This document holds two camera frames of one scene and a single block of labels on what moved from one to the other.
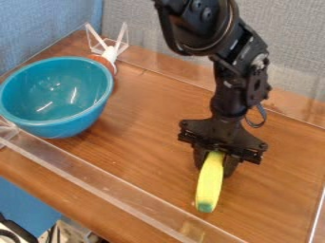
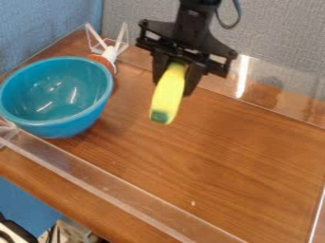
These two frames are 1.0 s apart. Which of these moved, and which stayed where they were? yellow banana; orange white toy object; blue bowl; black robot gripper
Moved: yellow banana; black robot gripper
Stayed: blue bowl; orange white toy object
